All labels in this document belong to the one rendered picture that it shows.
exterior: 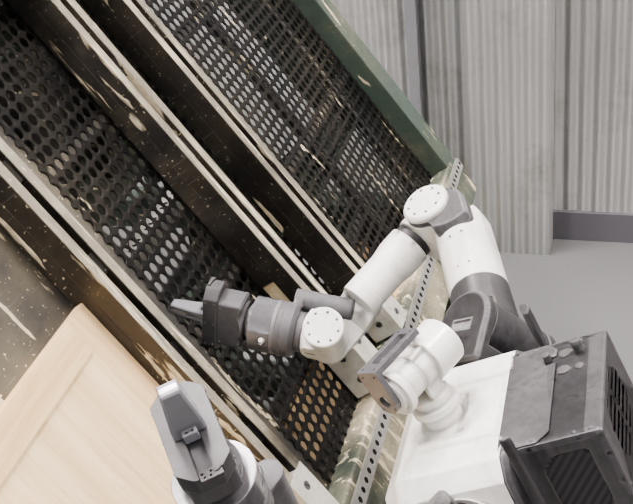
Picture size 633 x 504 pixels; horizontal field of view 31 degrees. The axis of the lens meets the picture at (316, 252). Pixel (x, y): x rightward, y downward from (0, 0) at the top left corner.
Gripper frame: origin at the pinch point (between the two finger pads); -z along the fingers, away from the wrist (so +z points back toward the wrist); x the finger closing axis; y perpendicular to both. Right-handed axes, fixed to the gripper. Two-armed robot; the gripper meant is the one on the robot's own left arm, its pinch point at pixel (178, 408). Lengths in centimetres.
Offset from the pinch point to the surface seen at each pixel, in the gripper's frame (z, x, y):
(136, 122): 35, 99, 9
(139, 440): 49, 43, -11
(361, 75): 92, 163, 68
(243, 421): 61, 48, 4
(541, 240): 230, 211, 133
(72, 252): 27, 63, -8
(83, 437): 41, 40, -17
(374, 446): 91, 54, 24
